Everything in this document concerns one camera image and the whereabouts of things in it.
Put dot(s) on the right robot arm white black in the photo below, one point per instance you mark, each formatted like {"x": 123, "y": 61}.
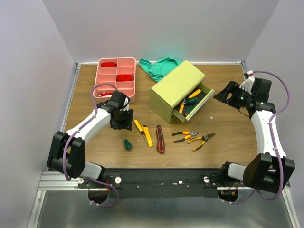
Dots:
{"x": 271, "y": 169}

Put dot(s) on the green stubby screwdriver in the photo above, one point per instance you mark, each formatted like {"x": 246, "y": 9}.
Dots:
{"x": 190, "y": 101}
{"x": 128, "y": 146}

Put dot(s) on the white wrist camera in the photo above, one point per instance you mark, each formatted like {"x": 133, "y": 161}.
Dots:
{"x": 126, "y": 103}
{"x": 248, "y": 82}

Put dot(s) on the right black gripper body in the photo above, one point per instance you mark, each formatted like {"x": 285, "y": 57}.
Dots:
{"x": 233, "y": 94}

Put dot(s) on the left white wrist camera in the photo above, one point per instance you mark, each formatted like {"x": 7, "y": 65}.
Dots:
{"x": 126, "y": 103}

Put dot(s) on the yellow utility knife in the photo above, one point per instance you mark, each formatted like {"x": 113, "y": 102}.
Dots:
{"x": 147, "y": 135}

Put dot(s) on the long green screwdriver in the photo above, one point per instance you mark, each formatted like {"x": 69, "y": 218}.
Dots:
{"x": 190, "y": 111}

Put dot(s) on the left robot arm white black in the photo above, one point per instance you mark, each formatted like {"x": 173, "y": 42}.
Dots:
{"x": 68, "y": 149}

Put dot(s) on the red white item front compartment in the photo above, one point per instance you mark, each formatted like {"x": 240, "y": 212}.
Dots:
{"x": 105, "y": 94}

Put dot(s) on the red black utility knife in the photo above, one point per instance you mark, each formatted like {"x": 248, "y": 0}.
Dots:
{"x": 160, "y": 140}

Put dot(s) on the yellow tester screwdriver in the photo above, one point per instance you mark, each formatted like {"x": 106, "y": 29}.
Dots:
{"x": 141, "y": 131}

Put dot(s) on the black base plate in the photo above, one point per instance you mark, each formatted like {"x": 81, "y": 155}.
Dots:
{"x": 162, "y": 183}

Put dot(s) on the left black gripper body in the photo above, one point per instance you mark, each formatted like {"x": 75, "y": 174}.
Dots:
{"x": 123, "y": 121}

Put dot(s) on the needle nose pliers orange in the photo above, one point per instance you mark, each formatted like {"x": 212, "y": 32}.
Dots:
{"x": 203, "y": 139}

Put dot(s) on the pink compartment tray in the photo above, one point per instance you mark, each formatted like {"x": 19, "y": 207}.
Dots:
{"x": 115, "y": 73}

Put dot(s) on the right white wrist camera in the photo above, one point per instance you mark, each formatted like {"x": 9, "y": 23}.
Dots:
{"x": 248, "y": 82}

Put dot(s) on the combination pliers orange handles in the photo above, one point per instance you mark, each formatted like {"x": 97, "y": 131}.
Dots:
{"x": 187, "y": 135}

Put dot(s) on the aluminium rail frame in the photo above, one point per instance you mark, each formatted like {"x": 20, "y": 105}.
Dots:
{"x": 60, "y": 203}

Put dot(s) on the olive green drawer cabinet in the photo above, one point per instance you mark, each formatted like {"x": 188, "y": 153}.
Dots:
{"x": 167, "y": 95}

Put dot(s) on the red item back compartment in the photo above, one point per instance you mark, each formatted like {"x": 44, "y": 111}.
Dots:
{"x": 108, "y": 64}

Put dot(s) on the green cloth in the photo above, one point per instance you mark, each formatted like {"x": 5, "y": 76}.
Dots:
{"x": 158, "y": 70}

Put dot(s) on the red item middle compartment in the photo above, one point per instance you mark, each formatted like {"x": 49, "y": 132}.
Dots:
{"x": 124, "y": 77}

